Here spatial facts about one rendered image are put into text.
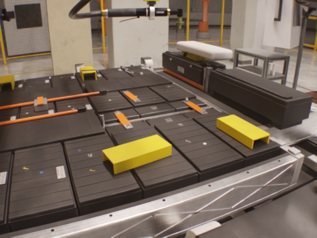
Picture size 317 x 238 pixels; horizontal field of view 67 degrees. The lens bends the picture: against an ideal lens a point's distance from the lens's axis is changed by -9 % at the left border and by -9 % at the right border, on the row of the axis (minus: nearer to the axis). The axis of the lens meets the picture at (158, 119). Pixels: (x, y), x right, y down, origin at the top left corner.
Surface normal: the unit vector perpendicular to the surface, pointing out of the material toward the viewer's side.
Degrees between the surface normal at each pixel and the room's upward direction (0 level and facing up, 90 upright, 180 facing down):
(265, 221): 0
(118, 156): 0
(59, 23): 90
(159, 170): 0
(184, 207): 90
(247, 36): 90
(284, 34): 90
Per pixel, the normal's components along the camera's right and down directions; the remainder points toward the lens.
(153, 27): 0.41, 0.37
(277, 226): 0.00, -0.91
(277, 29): -0.65, 0.31
